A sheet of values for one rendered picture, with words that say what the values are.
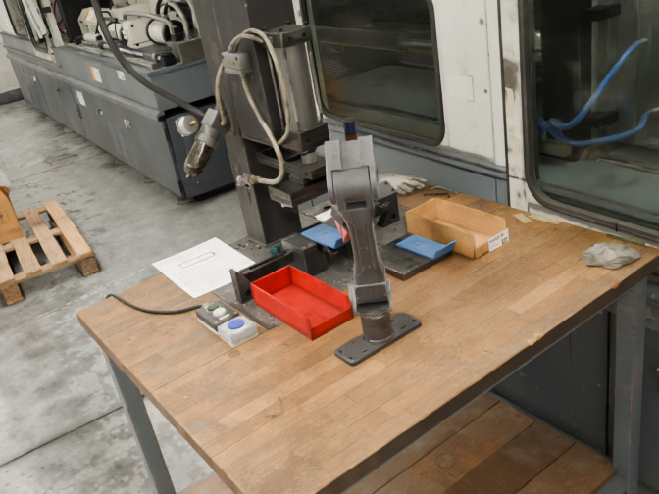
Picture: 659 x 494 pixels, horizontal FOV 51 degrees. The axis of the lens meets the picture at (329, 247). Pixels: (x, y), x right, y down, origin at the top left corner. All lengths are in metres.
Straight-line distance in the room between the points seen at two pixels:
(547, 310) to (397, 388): 0.40
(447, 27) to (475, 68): 0.15
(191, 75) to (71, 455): 2.73
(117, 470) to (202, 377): 1.36
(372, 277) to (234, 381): 0.36
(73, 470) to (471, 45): 2.09
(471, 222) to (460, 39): 0.57
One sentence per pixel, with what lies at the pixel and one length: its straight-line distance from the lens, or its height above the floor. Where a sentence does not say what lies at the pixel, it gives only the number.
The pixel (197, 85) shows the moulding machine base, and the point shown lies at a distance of 4.88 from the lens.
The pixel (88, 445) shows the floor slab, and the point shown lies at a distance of 3.03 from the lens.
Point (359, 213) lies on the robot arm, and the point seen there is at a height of 1.23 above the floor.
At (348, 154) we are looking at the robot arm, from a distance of 1.35.
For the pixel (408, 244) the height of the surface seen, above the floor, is 0.92.
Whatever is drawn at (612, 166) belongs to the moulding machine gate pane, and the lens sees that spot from 1.86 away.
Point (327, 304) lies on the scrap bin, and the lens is 1.67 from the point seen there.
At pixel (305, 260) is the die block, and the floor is 0.96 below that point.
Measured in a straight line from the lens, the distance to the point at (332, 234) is 1.80.
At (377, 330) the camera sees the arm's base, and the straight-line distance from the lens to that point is 1.47.
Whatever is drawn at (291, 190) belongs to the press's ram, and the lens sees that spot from 1.72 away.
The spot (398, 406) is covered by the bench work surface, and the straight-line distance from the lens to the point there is 1.34.
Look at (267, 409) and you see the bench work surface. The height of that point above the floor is 0.90.
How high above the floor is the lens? 1.75
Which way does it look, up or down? 26 degrees down
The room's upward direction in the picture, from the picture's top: 10 degrees counter-clockwise
